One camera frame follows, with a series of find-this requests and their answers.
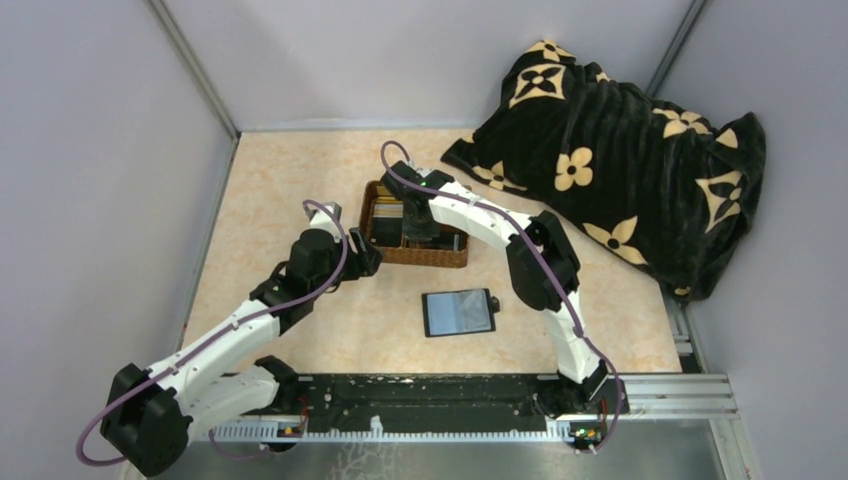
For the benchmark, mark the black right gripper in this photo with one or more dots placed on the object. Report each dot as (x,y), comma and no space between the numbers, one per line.
(416,216)

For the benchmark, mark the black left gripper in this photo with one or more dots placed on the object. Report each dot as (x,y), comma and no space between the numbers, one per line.
(365,253)

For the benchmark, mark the brown wicker divided basket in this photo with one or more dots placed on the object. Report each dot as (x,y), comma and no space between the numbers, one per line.
(409,253)

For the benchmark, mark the black leather card holder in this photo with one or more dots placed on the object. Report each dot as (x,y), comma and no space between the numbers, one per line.
(462,312)

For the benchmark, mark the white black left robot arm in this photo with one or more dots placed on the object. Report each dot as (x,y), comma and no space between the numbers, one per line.
(158,411)

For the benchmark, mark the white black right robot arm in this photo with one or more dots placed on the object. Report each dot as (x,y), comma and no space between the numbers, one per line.
(543,266)

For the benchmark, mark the black card in basket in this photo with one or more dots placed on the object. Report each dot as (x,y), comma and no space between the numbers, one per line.
(386,232)

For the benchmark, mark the silver card in basket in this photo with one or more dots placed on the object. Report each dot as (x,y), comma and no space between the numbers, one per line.
(388,210)

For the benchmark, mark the black wallet in basket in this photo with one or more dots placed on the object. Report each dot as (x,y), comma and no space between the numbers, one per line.
(449,241)

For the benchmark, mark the black floral patterned blanket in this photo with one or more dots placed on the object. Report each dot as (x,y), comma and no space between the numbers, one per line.
(654,183)

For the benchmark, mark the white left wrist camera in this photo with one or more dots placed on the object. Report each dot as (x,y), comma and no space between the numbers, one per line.
(325,218)

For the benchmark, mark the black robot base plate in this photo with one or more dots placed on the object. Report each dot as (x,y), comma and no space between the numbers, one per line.
(419,404)

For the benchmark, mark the aluminium frame rail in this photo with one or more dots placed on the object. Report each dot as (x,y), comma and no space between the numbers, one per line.
(652,397)

